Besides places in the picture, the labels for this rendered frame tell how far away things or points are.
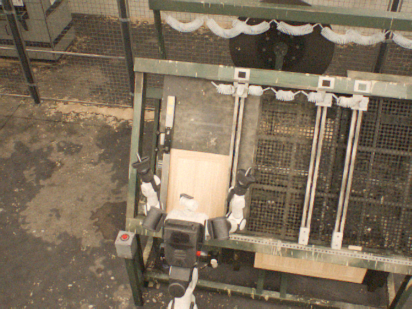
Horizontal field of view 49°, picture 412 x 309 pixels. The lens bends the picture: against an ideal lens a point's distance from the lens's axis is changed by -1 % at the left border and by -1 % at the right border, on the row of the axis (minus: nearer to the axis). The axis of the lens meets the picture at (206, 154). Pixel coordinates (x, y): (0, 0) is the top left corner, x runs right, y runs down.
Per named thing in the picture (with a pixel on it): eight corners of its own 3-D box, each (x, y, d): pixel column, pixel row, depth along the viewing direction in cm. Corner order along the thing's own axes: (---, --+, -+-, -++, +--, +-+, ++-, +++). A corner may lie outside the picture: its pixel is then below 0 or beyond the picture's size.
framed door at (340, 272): (254, 265, 391) (254, 267, 389) (259, 224, 353) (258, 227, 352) (360, 281, 378) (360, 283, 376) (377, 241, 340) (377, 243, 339)
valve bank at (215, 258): (154, 270, 351) (151, 251, 335) (159, 254, 361) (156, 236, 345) (217, 280, 344) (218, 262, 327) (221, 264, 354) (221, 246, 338)
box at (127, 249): (118, 257, 338) (114, 243, 326) (122, 244, 347) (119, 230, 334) (133, 260, 336) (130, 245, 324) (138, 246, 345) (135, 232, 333)
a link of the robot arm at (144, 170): (129, 161, 296) (135, 175, 303) (132, 168, 289) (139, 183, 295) (147, 153, 298) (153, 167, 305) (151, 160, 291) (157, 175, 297)
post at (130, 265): (134, 305, 391) (122, 254, 340) (136, 298, 395) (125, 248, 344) (141, 306, 390) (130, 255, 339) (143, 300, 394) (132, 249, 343)
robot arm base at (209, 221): (232, 239, 291) (228, 240, 281) (213, 242, 295) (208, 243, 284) (228, 216, 294) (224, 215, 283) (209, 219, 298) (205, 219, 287)
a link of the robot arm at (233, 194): (249, 192, 290) (243, 203, 297) (242, 179, 297) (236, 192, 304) (234, 194, 285) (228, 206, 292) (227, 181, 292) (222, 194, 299)
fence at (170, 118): (159, 220, 347) (157, 222, 343) (169, 95, 330) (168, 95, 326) (165, 221, 347) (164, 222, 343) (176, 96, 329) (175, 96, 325)
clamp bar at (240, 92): (219, 228, 340) (214, 240, 317) (236, 68, 318) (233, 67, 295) (232, 230, 339) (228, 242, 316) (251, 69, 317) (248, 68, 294)
